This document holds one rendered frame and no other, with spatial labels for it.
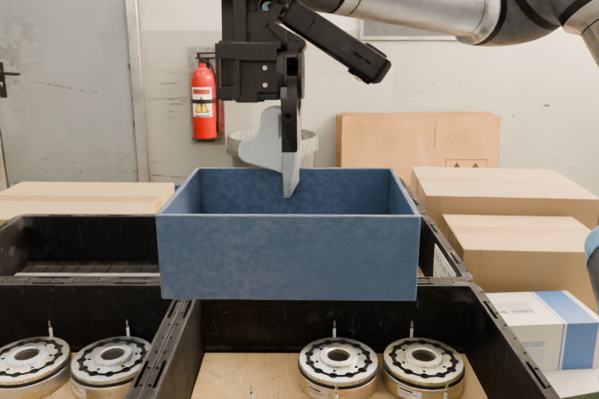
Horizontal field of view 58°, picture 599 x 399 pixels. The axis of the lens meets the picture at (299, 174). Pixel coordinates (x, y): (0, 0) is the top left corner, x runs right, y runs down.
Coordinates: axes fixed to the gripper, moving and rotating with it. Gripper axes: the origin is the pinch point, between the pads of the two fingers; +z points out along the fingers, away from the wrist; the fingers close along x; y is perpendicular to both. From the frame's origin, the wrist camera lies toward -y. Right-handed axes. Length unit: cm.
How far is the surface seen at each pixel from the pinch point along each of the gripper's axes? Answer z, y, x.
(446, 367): 24.7, -18.3, -9.7
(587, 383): 39, -47, -32
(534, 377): 19.1, -24.3, 2.4
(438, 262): 18.8, -22.0, -33.8
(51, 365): 24.7, 31.1, -7.4
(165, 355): 18.7, 13.9, 0.7
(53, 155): 34, 187, -306
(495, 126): 12, -110, -299
